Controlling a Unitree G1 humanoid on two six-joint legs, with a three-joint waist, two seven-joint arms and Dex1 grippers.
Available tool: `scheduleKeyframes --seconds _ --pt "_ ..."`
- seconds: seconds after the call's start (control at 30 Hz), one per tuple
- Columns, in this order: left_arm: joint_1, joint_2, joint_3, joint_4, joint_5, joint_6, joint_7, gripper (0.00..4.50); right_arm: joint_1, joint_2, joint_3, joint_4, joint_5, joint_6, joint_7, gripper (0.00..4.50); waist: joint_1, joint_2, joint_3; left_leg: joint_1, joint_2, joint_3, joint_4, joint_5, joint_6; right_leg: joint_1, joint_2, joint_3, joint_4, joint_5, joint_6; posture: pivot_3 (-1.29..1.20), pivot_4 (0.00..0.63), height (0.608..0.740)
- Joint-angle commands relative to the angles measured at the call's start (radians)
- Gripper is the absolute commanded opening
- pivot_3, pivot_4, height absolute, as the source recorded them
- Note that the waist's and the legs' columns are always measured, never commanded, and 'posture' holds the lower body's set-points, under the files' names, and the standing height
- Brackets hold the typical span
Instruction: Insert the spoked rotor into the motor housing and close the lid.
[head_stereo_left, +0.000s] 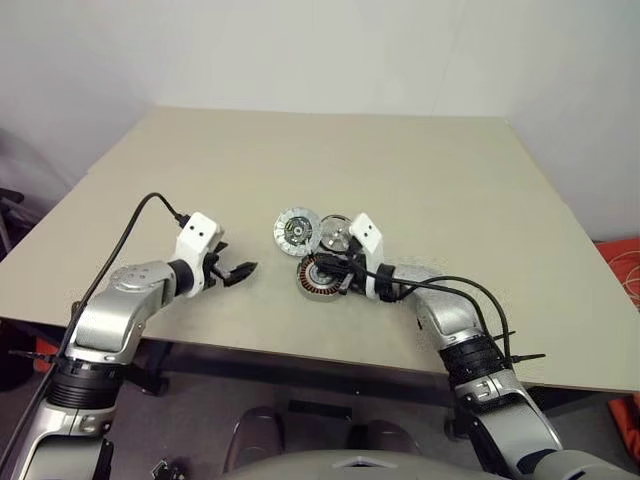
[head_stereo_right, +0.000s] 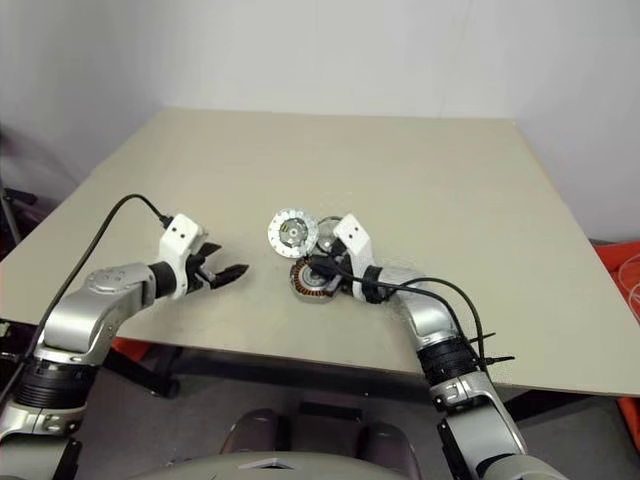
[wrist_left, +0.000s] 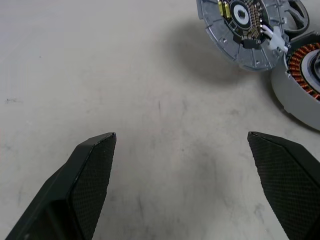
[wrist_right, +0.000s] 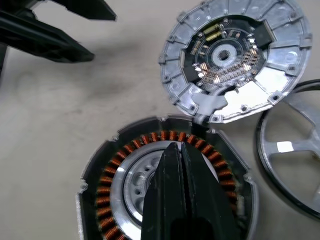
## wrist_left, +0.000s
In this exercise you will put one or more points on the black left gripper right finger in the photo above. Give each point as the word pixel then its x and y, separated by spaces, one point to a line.
pixel 290 180

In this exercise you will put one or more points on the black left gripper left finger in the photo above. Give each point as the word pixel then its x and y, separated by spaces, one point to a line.
pixel 75 190

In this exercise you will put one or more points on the grey motor housing copper windings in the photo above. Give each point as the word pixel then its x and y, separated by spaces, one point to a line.
pixel 285 95

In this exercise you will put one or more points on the silver motor lid circuit board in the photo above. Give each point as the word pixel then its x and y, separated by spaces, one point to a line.
pixel 225 42

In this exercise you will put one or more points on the silver spoked rotor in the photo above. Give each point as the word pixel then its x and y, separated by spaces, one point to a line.
pixel 300 22

